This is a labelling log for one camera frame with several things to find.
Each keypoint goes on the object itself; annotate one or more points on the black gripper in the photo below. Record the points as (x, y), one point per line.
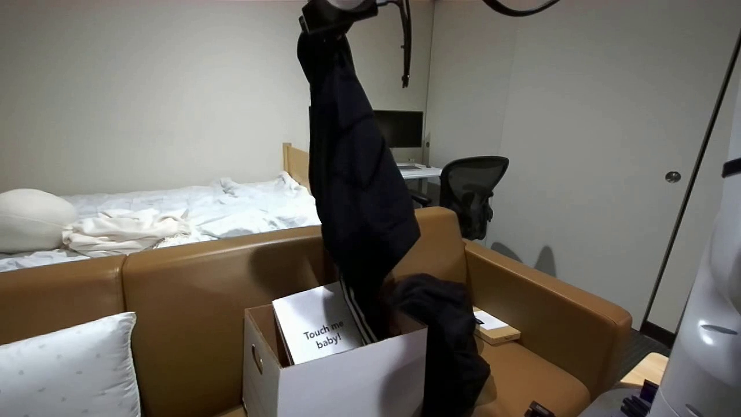
(335, 15)

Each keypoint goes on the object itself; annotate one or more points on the black clothing item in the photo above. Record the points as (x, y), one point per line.
(359, 196)
(454, 367)

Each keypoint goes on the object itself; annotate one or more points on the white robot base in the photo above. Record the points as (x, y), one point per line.
(704, 367)

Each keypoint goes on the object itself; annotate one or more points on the white book in box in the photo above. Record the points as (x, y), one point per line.
(318, 323)

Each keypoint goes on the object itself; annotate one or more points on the white cardboard box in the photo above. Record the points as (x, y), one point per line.
(380, 379)

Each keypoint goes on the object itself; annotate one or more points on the black computer monitor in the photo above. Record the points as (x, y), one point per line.
(401, 127)

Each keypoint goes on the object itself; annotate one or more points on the white desk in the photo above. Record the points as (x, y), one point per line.
(419, 171)

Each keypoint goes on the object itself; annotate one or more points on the black office chair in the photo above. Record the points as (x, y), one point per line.
(465, 186)

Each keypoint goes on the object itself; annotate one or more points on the bed with white sheets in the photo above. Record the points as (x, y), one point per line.
(124, 222)

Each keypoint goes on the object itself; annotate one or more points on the tan leather sofa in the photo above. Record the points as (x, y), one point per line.
(191, 305)

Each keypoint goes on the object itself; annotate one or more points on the white door with knob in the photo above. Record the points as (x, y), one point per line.
(691, 178)

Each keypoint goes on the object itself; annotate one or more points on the round white pillow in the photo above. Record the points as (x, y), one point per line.
(32, 218)

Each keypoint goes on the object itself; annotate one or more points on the white pillow on sofa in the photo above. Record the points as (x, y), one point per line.
(78, 372)

